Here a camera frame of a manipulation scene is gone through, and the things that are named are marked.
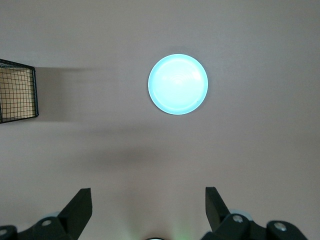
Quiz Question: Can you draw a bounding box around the brown table cover mat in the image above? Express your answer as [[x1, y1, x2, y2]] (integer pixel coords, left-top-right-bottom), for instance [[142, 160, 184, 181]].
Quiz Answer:
[[0, 0, 320, 240]]

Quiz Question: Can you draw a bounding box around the wooden basket lid board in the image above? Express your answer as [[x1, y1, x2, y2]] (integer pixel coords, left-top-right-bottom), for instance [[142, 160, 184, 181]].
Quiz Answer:
[[0, 67, 34, 120]]

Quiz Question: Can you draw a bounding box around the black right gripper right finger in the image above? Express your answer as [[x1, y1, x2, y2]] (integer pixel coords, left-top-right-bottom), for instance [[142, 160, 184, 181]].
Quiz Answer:
[[202, 186, 266, 240]]

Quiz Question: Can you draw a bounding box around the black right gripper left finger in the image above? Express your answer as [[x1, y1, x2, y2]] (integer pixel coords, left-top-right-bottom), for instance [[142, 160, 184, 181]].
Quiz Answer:
[[17, 187, 93, 240]]

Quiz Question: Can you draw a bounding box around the light blue round plate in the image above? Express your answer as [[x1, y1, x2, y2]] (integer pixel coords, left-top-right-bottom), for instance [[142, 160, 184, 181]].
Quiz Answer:
[[147, 53, 209, 116]]

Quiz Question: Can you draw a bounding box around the black wire mesh basket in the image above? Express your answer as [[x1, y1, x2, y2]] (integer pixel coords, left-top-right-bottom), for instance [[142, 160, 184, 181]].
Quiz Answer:
[[0, 58, 40, 125]]

